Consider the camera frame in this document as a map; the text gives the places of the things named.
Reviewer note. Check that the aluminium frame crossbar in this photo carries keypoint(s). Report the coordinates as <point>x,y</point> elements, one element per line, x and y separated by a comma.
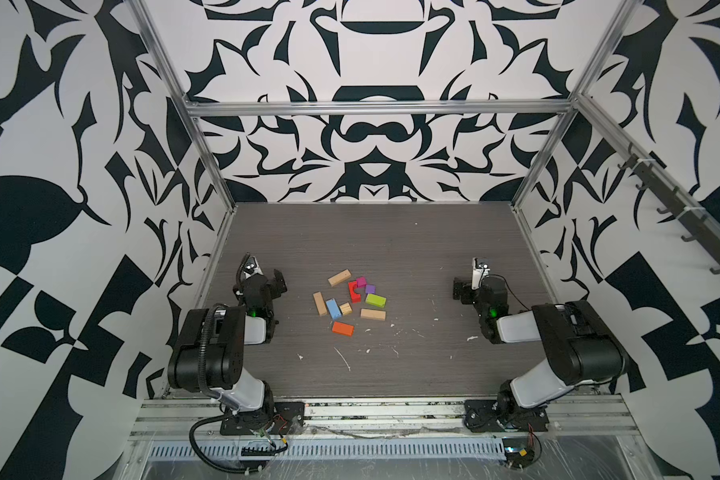
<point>392,107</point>

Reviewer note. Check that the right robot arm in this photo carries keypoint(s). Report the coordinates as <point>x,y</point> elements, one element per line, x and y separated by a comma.
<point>579,348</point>

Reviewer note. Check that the green wood block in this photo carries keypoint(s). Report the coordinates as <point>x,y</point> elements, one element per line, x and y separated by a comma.
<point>376,300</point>

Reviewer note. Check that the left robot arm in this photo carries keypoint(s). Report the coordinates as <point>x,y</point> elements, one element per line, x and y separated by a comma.
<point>208,357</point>

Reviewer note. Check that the natural wood block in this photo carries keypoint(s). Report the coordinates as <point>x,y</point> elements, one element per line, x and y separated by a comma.
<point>372,314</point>
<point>320,304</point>
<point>340,277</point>

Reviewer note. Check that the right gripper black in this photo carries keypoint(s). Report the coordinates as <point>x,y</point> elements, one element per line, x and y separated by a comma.
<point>474,285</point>

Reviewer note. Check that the orange wood block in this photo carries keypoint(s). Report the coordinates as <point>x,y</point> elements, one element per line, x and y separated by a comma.
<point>341,328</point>

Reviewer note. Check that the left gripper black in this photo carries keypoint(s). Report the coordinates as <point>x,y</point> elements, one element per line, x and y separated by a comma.
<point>255,279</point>

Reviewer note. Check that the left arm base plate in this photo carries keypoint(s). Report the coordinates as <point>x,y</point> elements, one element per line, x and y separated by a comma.
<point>274,418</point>

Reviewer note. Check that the white slotted cable duct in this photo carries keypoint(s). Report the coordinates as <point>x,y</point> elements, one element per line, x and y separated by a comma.
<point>491,449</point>

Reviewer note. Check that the red arch wood block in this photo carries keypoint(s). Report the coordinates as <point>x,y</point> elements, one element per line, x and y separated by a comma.
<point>355,296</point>

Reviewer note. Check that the aluminium front rail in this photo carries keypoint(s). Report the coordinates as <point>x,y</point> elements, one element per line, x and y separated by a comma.
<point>170,419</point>

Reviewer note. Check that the blue wood block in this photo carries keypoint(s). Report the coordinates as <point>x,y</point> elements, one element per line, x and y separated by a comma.
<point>333,309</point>

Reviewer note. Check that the green circuit board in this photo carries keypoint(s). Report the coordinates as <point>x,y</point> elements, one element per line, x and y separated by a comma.
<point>519,453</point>

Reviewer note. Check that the small natural wood cube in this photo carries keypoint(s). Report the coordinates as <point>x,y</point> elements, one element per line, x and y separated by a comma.
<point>345,308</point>

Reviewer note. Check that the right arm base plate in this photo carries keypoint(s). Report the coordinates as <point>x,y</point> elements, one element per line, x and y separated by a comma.
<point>503,416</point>

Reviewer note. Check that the wall hook rack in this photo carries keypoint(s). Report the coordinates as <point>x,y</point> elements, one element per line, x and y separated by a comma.
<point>676,203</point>

